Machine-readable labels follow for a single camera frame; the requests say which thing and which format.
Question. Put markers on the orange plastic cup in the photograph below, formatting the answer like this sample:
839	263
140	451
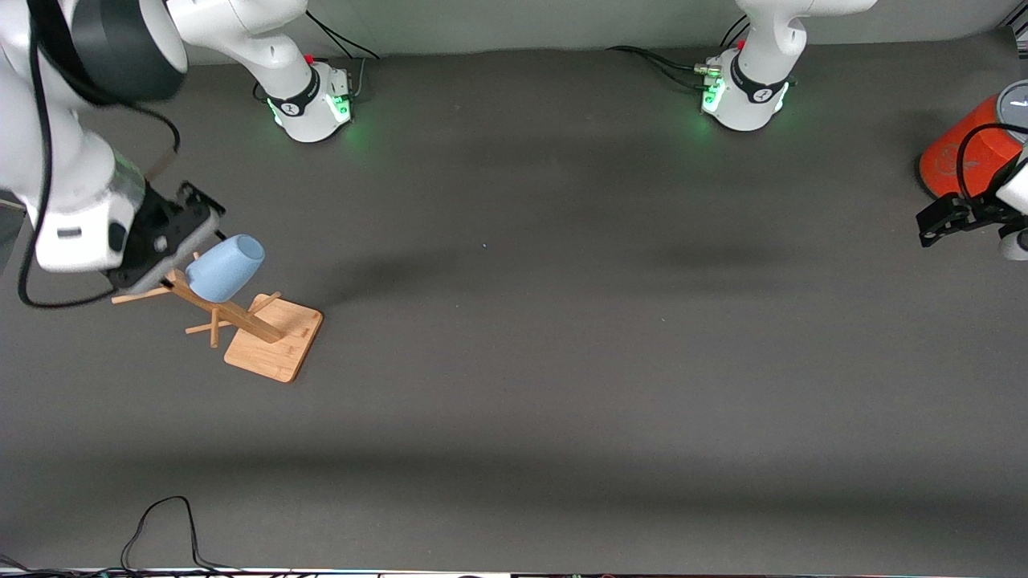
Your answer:
944	160

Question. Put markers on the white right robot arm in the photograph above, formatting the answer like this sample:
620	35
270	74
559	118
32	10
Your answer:
72	193

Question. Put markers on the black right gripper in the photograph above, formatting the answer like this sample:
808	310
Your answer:
163	210

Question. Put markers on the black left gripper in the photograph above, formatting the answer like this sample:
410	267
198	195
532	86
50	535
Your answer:
981	210

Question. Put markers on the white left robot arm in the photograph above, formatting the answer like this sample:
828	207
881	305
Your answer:
763	48

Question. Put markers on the wooden cup rack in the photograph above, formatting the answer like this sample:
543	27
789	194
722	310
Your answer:
273	345

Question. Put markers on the light blue plastic cup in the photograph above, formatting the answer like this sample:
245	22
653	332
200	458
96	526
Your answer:
229	269

